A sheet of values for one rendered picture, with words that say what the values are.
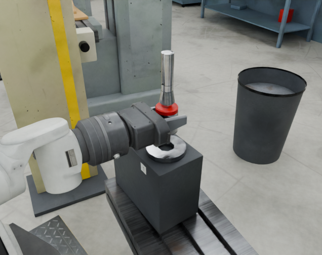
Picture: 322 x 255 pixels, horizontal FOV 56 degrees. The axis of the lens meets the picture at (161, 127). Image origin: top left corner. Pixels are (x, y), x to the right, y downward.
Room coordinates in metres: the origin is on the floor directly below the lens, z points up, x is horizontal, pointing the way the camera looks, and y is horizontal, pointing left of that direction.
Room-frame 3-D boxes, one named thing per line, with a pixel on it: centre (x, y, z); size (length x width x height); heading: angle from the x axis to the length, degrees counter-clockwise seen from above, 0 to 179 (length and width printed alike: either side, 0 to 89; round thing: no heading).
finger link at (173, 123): (0.51, -0.03, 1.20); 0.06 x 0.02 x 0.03; 122
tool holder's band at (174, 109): (0.54, -0.01, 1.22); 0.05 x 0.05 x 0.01
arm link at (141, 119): (0.49, 0.07, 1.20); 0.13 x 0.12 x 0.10; 32
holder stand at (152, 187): (0.58, 0.02, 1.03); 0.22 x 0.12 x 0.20; 35
